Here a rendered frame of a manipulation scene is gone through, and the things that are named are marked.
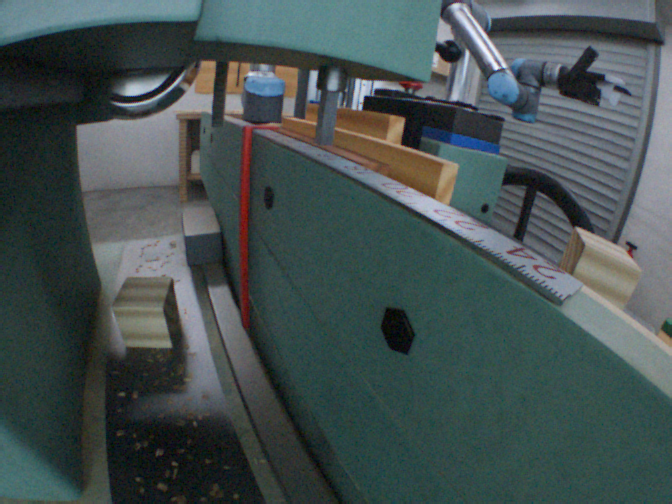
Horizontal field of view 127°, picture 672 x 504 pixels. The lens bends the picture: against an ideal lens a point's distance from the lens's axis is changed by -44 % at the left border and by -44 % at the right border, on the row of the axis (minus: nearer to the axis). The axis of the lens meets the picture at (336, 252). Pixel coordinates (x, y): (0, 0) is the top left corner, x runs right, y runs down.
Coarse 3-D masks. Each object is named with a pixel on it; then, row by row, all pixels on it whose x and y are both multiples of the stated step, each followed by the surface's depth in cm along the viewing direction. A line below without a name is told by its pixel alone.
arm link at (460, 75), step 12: (480, 12) 69; (480, 24) 72; (456, 36) 77; (468, 60) 79; (456, 72) 82; (468, 72) 81; (456, 84) 83; (468, 84) 83; (444, 96) 89; (456, 96) 85; (468, 96) 86
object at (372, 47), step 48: (240, 0) 9; (288, 0) 10; (336, 0) 11; (384, 0) 12; (432, 0) 13; (192, 48) 11; (240, 48) 11; (288, 48) 12; (336, 48) 12; (384, 48) 14; (432, 48) 15
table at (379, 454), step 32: (224, 192) 26; (224, 224) 28; (256, 256) 18; (544, 256) 21; (256, 288) 19; (288, 288) 14; (288, 320) 14; (320, 320) 11; (640, 320) 13; (288, 352) 15; (320, 352) 11; (320, 384) 12; (352, 384) 10; (320, 416) 12; (352, 416) 10; (384, 416) 8; (352, 448) 10; (384, 448) 8; (416, 448) 7; (384, 480) 8; (416, 480) 7
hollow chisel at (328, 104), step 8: (320, 96) 17; (328, 96) 17; (336, 96) 17; (320, 104) 17; (328, 104) 17; (336, 104) 17; (320, 112) 17; (328, 112) 17; (336, 112) 17; (320, 120) 17; (328, 120) 17; (320, 128) 18; (328, 128) 18; (320, 136) 18; (328, 136) 18; (320, 144) 18; (328, 144) 18
